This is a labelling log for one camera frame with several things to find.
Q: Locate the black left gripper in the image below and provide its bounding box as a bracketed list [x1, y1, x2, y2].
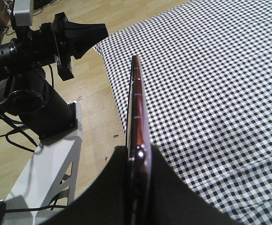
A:
[16, 13, 108, 81]

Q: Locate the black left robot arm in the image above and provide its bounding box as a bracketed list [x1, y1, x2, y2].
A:
[0, 13, 108, 139]

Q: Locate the black white checkered bedsheet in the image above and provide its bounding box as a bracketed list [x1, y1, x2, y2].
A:
[95, 0, 272, 225]

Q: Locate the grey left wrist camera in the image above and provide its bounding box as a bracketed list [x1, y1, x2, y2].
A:
[13, 0, 34, 27]

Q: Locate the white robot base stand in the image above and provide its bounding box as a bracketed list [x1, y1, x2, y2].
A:
[2, 101, 83, 225]

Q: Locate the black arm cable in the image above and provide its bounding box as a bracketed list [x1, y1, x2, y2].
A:
[0, 63, 68, 222]

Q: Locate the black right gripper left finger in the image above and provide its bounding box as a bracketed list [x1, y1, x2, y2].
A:
[42, 146, 130, 225]

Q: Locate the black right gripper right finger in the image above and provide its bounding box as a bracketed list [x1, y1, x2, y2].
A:
[147, 145, 241, 225]

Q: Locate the black smartphone pink frame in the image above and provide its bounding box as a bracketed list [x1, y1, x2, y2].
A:
[126, 55, 152, 225]

